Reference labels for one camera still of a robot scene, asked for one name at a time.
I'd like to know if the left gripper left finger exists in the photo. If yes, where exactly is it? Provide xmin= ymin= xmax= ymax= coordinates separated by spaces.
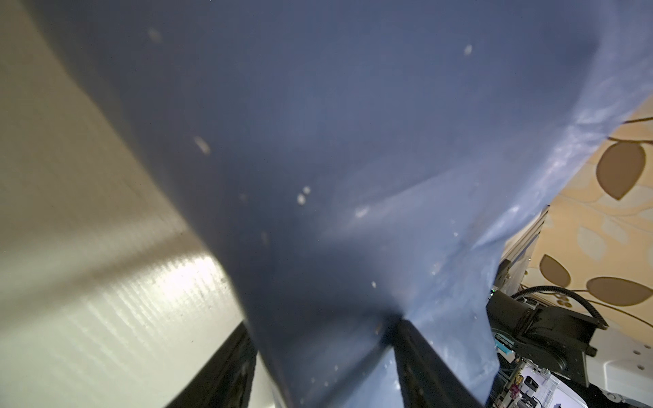
xmin=167 ymin=323 xmax=258 ymax=408

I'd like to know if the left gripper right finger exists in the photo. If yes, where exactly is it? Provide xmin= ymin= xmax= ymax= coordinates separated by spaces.
xmin=392 ymin=320 xmax=481 ymax=408

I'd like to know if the light blue wrapping paper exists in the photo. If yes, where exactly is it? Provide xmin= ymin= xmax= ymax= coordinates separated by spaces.
xmin=27 ymin=1 xmax=652 ymax=407

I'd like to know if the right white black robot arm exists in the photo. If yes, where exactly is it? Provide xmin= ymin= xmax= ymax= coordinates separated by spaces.
xmin=486 ymin=286 xmax=652 ymax=407

